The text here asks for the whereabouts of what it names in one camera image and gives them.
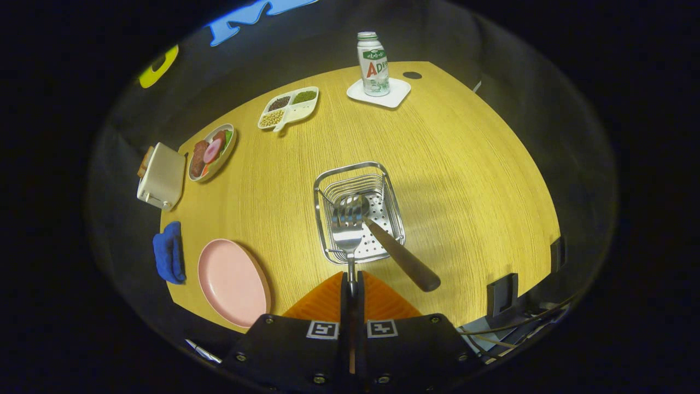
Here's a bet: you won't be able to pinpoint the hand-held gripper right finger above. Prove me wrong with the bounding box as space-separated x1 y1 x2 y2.
358 271 485 394

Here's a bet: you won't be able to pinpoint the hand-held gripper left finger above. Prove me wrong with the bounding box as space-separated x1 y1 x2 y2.
221 272 351 394

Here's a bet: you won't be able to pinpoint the wooden-handled metal spoon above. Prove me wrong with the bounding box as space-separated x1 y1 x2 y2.
338 194 441 293

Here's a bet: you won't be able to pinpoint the metal fork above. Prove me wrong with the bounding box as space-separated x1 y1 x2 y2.
330 194 366 299

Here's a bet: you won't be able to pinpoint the pink plate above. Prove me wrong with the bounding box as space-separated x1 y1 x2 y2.
197 239 272 329

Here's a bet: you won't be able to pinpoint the black table clamp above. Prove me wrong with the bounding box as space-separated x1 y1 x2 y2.
550 236 567 273
487 273 519 318

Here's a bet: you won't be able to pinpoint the blue cloth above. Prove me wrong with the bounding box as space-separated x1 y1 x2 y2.
153 221 186 285

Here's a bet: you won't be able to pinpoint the plate of food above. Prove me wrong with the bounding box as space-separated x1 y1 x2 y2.
188 123 238 183

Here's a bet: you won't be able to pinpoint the cream toaster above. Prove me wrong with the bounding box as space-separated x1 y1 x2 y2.
137 142 186 211

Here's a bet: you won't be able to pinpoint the white divided bean dish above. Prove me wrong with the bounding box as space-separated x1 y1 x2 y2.
258 86 320 134

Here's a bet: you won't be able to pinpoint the toast slices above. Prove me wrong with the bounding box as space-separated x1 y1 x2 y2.
137 146 155 178

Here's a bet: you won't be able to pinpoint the white square coaster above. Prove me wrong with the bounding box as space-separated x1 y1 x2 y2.
346 77 412 109

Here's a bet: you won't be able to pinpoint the white drink bottle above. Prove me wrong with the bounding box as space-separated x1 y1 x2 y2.
357 31 390 97

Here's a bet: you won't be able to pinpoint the dark cable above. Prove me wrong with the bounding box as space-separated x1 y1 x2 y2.
458 298 576 335

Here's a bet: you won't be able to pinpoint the metal wire basket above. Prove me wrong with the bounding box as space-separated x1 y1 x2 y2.
313 161 406 265

